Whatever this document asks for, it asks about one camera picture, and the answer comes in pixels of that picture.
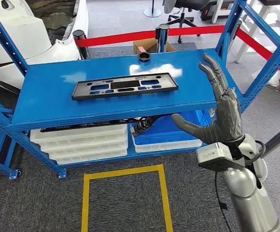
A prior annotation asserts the round floor stand base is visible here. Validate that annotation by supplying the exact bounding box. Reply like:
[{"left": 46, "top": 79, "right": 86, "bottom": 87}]
[{"left": 143, "top": 0, "right": 162, "bottom": 18}]

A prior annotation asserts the white car body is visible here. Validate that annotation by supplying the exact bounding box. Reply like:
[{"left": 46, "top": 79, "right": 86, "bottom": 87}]
[{"left": 0, "top": 0, "right": 89, "bottom": 90}]

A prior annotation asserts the black office chair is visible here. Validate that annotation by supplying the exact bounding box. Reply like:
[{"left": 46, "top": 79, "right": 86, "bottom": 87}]
[{"left": 162, "top": 0, "right": 211, "bottom": 44}]

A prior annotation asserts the white plastic tray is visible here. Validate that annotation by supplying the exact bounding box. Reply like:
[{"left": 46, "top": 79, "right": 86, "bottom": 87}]
[
  {"left": 30, "top": 124, "right": 128, "bottom": 143},
  {"left": 45, "top": 144, "right": 128, "bottom": 158},
  {"left": 37, "top": 136, "right": 128, "bottom": 151},
  {"left": 54, "top": 150, "right": 128, "bottom": 165}
]

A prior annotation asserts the black lattice plastic part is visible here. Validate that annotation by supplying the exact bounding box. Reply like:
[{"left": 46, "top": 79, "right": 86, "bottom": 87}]
[{"left": 40, "top": 114, "right": 173, "bottom": 138}]

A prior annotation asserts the thin black cable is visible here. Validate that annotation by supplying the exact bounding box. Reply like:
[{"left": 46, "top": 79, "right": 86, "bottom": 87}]
[{"left": 214, "top": 171, "right": 235, "bottom": 232}]

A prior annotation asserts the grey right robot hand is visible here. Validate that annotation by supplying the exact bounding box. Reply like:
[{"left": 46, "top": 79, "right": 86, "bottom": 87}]
[{"left": 171, "top": 53, "right": 244, "bottom": 145}]

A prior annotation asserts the chrome stanchion post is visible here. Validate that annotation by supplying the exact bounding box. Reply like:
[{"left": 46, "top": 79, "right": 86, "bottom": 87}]
[{"left": 155, "top": 23, "right": 170, "bottom": 54}]

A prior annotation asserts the blue metal shelf rack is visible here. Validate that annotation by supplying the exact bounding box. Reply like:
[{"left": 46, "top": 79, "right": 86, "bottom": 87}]
[{"left": 0, "top": 0, "right": 280, "bottom": 180}]

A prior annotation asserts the black round cap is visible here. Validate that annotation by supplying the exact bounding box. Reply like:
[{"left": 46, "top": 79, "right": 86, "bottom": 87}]
[{"left": 138, "top": 52, "right": 151, "bottom": 63}]

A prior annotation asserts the black-capped stanchion post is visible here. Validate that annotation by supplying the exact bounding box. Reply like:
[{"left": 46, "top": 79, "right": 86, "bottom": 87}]
[{"left": 72, "top": 29, "right": 90, "bottom": 60}]

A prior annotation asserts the blue plastic bin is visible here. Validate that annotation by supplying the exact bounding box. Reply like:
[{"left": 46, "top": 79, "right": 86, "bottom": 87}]
[{"left": 130, "top": 110, "right": 213, "bottom": 146}]

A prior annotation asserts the looped black cable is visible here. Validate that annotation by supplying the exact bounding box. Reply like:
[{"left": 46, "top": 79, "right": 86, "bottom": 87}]
[{"left": 245, "top": 140, "right": 267, "bottom": 167}]

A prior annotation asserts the white plastic bin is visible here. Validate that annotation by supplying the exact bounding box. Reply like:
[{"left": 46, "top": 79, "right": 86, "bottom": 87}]
[{"left": 131, "top": 137, "right": 204, "bottom": 153}]

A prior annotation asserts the red barrier belt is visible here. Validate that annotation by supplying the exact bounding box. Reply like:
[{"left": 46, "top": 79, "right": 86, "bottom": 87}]
[
  {"left": 168, "top": 25, "right": 280, "bottom": 82},
  {"left": 75, "top": 29, "right": 158, "bottom": 48}
]

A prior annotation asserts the white table frame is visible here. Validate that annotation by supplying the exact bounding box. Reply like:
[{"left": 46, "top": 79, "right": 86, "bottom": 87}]
[{"left": 211, "top": 0, "right": 280, "bottom": 65}]

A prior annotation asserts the black plastic panel part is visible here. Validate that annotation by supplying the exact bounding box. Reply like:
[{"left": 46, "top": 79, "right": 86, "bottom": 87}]
[{"left": 72, "top": 72, "right": 179, "bottom": 101}]

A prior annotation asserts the clear plastic bag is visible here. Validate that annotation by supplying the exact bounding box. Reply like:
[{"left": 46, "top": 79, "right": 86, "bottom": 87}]
[{"left": 252, "top": 69, "right": 280, "bottom": 91}]

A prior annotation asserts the cardboard box with pink label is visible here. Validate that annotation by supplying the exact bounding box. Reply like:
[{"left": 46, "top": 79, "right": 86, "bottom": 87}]
[{"left": 133, "top": 38, "right": 175, "bottom": 55}]

